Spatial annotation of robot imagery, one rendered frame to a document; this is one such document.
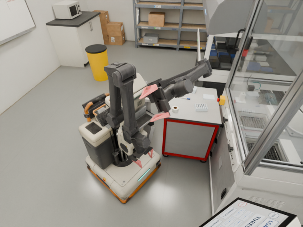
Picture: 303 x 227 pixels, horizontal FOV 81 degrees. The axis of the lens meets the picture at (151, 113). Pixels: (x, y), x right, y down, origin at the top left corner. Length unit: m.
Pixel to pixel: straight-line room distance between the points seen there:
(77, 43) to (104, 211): 3.41
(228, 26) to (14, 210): 2.91
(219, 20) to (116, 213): 2.23
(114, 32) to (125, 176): 4.42
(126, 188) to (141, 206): 0.32
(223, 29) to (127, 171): 1.78
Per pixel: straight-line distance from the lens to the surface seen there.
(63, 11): 4.73
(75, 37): 4.38
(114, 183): 1.95
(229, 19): 2.11
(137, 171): 1.97
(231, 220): 1.06
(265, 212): 1.06
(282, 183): 1.45
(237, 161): 1.39
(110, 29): 5.65
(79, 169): 2.47
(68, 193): 2.36
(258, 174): 1.34
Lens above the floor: 1.99
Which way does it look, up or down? 42 degrees down
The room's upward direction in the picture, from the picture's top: straight up
